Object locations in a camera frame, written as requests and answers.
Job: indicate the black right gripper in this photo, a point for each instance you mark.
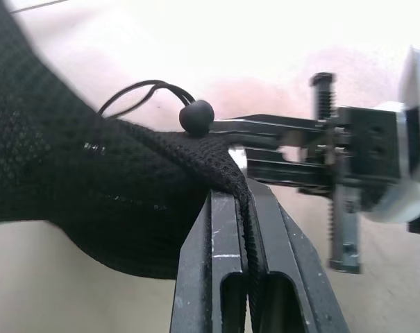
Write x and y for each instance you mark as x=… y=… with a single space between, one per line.
x=369 y=152

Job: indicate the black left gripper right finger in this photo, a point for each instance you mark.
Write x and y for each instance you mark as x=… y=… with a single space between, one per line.
x=293 y=277

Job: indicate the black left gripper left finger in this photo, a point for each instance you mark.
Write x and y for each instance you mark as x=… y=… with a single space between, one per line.
x=195 y=277

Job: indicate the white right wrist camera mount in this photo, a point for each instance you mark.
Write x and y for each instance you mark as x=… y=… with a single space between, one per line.
x=415 y=81

